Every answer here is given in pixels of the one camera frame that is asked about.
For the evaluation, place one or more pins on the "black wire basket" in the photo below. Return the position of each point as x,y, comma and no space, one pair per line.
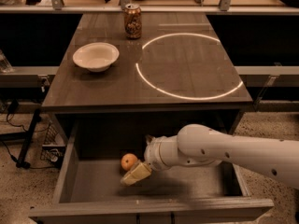
53,148

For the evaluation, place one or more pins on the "clear plastic bottle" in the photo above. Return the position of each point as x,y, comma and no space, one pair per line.
5,66

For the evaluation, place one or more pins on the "black metal stand leg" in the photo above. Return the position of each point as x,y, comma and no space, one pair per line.
21,162

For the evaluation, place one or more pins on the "grey metal railing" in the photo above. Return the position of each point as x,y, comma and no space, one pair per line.
208,6

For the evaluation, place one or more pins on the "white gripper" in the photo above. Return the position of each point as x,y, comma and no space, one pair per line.
152,155

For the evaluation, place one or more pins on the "white ceramic bowl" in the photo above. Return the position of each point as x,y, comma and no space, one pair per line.
96,57

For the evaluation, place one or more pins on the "orange fruit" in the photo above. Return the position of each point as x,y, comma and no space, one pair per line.
128,160

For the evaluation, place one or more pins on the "brown soda can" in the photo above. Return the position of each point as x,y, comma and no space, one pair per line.
132,21

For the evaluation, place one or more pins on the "open grey wooden drawer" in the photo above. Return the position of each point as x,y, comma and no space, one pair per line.
89,188

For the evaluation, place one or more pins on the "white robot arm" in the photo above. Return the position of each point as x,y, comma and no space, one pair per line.
198,146

